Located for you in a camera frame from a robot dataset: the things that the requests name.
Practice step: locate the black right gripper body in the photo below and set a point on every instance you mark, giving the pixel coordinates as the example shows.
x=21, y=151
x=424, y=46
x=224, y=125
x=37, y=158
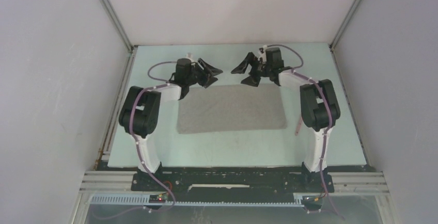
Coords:
x=263, y=69

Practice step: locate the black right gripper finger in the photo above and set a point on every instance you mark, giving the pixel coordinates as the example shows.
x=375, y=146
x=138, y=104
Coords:
x=247, y=61
x=254, y=78

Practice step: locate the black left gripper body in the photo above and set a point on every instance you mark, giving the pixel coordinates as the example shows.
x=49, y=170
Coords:
x=196, y=75

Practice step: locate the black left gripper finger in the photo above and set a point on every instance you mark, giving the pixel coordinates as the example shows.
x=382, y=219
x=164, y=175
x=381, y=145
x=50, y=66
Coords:
x=208, y=80
x=209, y=69

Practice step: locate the grey cloth napkin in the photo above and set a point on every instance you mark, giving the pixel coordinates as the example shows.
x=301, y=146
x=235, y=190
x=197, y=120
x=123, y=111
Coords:
x=231, y=108

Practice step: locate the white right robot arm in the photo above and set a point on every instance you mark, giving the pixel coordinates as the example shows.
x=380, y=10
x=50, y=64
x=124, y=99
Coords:
x=318, y=102

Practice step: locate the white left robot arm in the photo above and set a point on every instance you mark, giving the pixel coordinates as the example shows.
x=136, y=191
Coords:
x=139, y=114

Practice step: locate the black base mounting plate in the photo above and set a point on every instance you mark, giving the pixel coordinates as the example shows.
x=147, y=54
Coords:
x=234, y=184

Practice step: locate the left small circuit board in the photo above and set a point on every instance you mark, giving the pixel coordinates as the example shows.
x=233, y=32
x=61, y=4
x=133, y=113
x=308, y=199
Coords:
x=158, y=199

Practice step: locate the small circuit board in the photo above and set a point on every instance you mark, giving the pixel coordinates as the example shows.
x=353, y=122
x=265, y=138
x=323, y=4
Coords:
x=158, y=199
x=312, y=200

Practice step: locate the right small circuit board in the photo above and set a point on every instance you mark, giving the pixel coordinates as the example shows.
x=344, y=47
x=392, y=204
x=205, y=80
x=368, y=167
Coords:
x=312, y=200

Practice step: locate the fork with pink handle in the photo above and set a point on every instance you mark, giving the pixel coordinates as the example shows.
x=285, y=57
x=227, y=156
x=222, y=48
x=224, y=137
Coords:
x=298, y=126

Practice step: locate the left aluminium frame post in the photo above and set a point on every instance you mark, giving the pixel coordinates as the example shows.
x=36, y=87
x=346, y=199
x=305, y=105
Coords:
x=113, y=17

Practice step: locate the aluminium frame post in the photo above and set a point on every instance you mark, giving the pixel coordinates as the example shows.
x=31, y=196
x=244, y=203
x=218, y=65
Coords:
x=113, y=17
x=345, y=23

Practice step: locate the right aluminium frame post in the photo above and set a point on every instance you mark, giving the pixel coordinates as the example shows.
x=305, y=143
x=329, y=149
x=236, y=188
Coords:
x=345, y=23

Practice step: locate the white slotted cable duct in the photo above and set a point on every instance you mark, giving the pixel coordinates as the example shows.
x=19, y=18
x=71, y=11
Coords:
x=120, y=199

